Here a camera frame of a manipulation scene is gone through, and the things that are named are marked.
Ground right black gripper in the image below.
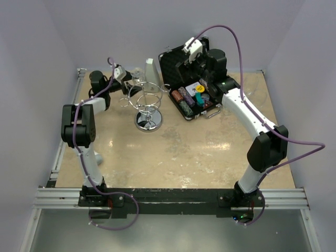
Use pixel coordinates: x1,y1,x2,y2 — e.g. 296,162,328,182
176,49,214,83

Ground clear wine glass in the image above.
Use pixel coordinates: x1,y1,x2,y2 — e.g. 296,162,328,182
244,77,260,99
223,107,232,116
131,68,145,85
259,92,268,108

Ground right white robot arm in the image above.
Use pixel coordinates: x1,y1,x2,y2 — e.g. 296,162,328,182
176,49,288,206

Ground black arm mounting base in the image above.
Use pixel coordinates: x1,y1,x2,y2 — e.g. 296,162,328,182
78,188,265,221

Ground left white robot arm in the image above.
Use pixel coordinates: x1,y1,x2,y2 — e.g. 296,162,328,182
61,66,132,206

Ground chrome wine glass rack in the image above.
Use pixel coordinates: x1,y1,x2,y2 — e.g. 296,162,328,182
119,81,169,132

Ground white grey metronome box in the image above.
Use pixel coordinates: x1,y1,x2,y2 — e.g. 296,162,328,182
144,58,161,93

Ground white playing card deck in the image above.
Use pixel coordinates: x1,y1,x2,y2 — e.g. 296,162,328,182
185,82,201,97

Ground yellow dealer button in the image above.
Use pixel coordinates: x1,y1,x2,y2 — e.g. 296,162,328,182
195,85,205,93

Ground black poker chip case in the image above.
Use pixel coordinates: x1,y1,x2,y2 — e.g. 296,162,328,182
158,36,232,121

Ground poker chip stacks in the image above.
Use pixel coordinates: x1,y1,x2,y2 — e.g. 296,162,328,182
170,81,214,121

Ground teal chip stack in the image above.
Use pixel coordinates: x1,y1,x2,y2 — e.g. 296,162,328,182
195,92,205,107

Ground white grey microphone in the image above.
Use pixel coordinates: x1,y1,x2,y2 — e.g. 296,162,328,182
94,151,103,165

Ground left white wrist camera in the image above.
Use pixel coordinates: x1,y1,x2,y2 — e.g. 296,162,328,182
113,65,127,84

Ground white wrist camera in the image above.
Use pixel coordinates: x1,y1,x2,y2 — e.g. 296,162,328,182
113,65,127,84
182,37,203,63

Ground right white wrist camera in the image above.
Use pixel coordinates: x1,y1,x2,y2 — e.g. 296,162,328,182
182,37,203,63

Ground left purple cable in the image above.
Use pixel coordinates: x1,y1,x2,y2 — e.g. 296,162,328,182
72,57,140,230

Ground purple cable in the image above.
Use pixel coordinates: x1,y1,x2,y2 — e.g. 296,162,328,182
187,25,326,227
72,57,140,230

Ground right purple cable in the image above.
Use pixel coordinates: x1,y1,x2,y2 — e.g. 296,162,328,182
187,25,326,227

